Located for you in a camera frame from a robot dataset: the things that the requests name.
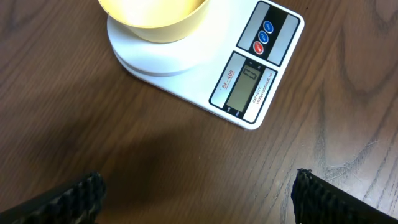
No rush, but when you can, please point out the white digital kitchen scale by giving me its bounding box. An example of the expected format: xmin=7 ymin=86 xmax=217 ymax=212
xmin=107 ymin=0 xmax=305 ymax=130

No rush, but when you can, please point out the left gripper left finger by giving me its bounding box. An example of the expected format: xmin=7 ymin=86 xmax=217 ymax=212
xmin=1 ymin=172 xmax=106 ymax=224

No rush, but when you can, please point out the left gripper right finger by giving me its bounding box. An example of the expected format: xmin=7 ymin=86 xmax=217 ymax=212
xmin=291 ymin=169 xmax=397 ymax=224

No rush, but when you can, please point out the pale yellow bowl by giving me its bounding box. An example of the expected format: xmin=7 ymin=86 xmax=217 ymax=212
xmin=99 ymin=0 xmax=210 ymax=43

